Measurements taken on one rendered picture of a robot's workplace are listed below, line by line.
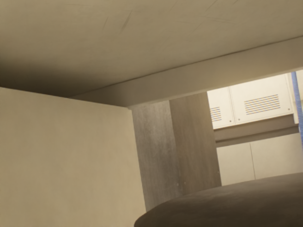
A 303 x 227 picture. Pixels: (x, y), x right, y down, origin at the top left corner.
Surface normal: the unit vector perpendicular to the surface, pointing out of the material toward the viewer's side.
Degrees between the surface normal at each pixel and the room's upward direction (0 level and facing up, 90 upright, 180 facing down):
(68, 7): 180
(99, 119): 90
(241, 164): 90
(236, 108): 90
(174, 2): 180
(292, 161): 90
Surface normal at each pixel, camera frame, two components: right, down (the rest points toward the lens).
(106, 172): 0.90, -0.20
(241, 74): -0.42, -0.10
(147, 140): -0.60, -0.05
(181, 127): 0.79, -0.22
